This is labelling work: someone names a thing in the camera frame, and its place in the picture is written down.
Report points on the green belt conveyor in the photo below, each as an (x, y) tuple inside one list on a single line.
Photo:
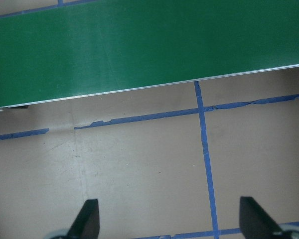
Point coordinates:
[(139, 44)]

